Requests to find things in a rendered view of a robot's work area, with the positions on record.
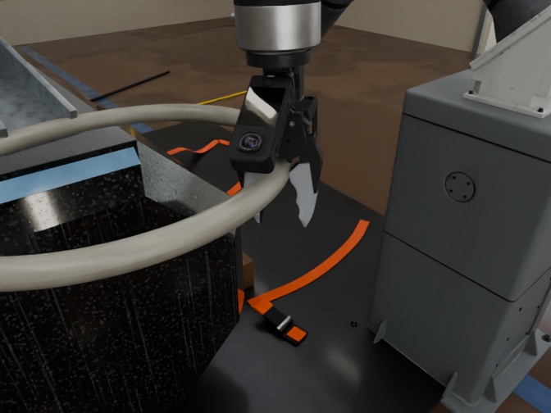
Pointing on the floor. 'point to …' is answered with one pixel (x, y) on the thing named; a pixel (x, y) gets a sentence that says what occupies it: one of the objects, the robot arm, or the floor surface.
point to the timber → (248, 271)
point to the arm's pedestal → (466, 243)
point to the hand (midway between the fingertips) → (280, 219)
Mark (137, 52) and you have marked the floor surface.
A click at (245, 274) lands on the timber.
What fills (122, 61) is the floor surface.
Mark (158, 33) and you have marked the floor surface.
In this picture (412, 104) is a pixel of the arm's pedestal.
